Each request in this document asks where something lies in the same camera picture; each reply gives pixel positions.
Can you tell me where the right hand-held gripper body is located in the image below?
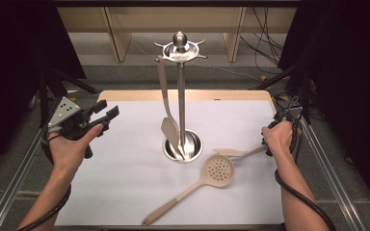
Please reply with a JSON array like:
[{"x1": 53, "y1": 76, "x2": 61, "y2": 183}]
[{"x1": 268, "y1": 105, "x2": 304, "y2": 129}]

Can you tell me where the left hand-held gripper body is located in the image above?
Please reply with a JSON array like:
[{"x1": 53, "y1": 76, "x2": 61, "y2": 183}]
[{"x1": 47, "y1": 95, "x2": 94, "y2": 160}]

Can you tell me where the beige slotted spatula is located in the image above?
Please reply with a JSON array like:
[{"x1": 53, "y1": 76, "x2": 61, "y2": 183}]
[{"x1": 213, "y1": 144, "x2": 268, "y2": 159}]

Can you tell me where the beige perforated skimmer spoon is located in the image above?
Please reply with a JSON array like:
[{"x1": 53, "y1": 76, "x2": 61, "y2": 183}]
[{"x1": 141, "y1": 153, "x2": 236, "y2": 226}]

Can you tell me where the beige solid spoon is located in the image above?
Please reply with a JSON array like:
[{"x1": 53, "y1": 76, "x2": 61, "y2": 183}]
[{"x1": 156, "y1": 55, "x2": 181, "y2": 155}]

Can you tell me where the steel utensil rack stand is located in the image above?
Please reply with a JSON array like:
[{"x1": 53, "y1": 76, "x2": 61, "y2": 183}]
[{"x1": 153, "y1": 31, "x2": 208, "y2": 164}]

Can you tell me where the person's right hand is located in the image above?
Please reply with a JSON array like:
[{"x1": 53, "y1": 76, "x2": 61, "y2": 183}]
[{"x1": 260, "y1": 120, "x2": 303, "y2": 158}]

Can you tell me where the person's left hand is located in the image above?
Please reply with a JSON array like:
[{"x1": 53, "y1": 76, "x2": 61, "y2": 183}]
[{"x1": 47, "y1": 124, "x2": 104, "y2": 176}]

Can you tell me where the black metal stand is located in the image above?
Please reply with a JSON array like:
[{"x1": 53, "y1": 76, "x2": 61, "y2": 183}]
[
  {"x1": 28, "y1": 66, "x2": 100, "y2": 129},
  {"x1": 250, "y1": 61, "x2": 312, "y2": 126}
]

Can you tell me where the white paper sheet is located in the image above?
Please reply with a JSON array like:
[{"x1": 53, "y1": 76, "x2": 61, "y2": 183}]
[{"x1": 55, "y1": 99, "x2": 285, "y2": 226}]

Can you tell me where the black curtain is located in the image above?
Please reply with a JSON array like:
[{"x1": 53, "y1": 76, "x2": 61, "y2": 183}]
[
  {"x1": 277, "y1": 0, "x2": 370, "y2": 219},
  {"x1": 0, "y1": 0, "x2": 86, "y2": 181}
]

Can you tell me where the wooden shelf unit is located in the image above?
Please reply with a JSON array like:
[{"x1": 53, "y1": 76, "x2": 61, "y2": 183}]
[{"x1": 56, "y1": 6, "x2": 298, "y2": 64}]

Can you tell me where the tangle of black cables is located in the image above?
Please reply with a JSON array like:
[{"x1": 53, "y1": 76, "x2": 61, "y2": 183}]
[{"x1": 271, "y1": 90, "x2": 306, "y2": 114}]

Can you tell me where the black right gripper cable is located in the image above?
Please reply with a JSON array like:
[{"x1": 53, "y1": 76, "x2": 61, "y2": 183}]
[{"x1": 274, "y1": 95, "x2": 336, "y2": 231}]

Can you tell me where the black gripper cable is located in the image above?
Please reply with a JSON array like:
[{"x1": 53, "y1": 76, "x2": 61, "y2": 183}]
[
  {"x1": 274, "y1": 95, "x2": 336, "y2": 231},
  {"x1": 17, "y1": 128, "x2": 72, "y2": 231}
]

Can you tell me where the aluminium floor rail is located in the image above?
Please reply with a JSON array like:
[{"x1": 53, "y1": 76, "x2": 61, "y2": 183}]
[
  {"x1": 0, "y1": 95, "x2": 66, "y2": 231},
  {"x1": 298, "y1": 116, "x2": 367, "y2": 231}
]

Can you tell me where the white floor cable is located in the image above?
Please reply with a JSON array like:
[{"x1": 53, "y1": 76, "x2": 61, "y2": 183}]
[{"x1": 192, "y1": 64, "x2": 261, "y2": 81}]

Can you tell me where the bundle of black floor cables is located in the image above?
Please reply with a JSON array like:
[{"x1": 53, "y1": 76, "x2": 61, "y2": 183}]
[{"x1": 239, "y1": 6, "x2": 285, "y2": 75}]

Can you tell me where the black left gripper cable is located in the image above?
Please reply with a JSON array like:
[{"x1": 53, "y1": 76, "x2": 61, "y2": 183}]
[{"x1": 17, "y1": 128, "x2": 72, "y2": 231}]

